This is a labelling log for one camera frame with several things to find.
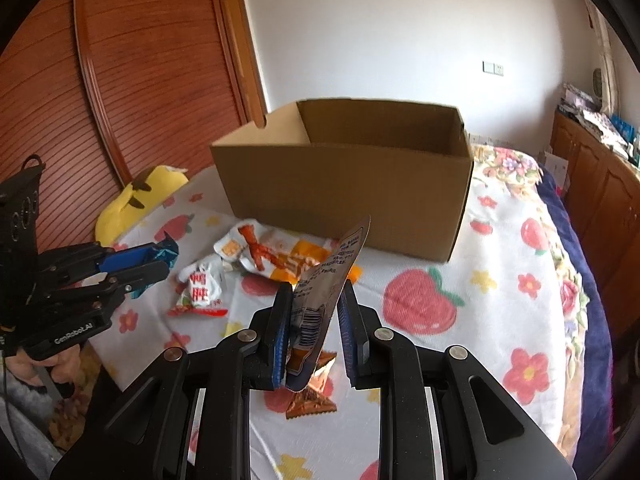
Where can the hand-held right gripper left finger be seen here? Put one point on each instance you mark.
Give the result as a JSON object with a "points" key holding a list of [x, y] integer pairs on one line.
{"points": [[280, 340]]}

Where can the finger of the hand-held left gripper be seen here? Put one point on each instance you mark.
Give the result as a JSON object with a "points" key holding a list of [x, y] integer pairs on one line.
{"points": [[125, 258], [145, 275]]}

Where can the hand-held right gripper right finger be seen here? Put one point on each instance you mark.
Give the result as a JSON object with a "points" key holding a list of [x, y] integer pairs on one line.
{"points": [[346, 340]]}

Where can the teal foil snack wrapper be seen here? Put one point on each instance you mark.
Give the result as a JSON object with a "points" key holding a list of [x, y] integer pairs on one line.
{"points": [[167, 252]]}

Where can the blue white snack packet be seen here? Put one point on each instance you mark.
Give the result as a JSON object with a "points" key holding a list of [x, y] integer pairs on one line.
{"points": [[320, 290]]}

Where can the brown cardboard box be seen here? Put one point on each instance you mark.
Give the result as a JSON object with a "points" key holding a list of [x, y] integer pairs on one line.
{"points": [[350, 195]]}

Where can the person's left hand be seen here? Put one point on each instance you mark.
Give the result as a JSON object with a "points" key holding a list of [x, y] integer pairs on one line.
{"points": [[22, 367]]}

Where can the yellow plush toy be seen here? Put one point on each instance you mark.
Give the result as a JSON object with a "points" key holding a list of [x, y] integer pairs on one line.
{"points": [[125, 210]]}

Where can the small white red snack packet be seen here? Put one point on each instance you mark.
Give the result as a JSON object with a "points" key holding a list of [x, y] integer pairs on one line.
{"points": [[202, 290]]}

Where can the brown foil snack packet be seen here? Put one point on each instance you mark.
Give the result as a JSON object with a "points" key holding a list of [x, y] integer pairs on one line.
{"points": [[310, 402]]}

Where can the orange snack packet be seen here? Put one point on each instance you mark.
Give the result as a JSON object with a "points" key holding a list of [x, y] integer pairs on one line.
{"points": [[280, 252]]}

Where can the strawberry print tablecloth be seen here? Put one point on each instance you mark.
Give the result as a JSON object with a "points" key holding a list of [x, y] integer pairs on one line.
{"points": [[450, 330]]}

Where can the wooden slatted wardrobe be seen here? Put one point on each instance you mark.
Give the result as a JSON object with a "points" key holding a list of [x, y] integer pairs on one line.
{"points": [[150, 85]]}

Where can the floral blanket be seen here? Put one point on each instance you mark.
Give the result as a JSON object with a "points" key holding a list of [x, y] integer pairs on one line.
{"points": [[505, 165]]}

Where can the navy blue blanket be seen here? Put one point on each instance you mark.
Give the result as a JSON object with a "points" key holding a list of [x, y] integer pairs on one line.
{"points": [[590, 285]]}

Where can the white paper bag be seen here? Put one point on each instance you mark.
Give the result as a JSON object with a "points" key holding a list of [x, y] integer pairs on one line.
{"points": [[552, 172]]}

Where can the wooden cabinet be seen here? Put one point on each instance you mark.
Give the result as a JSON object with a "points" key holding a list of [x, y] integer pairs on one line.
{"points": [[600, 185]]}

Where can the pile of patterned paper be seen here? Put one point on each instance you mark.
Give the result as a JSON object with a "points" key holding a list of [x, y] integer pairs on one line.
{"points": [[597, 124]]}

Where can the stack of pale boxes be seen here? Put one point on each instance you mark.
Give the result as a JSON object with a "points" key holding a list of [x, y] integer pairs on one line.
{"points": [[577, 97]]}

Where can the blue boxes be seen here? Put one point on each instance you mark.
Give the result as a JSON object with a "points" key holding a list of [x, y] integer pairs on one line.
{"points": [[625, 130]]}

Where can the patterned curtain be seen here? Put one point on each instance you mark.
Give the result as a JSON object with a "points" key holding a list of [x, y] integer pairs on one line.
{"points": [[607, 60]]}

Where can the white wall switch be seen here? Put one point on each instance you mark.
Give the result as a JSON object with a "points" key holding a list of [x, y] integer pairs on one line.
{"points": [[493, 68]]}

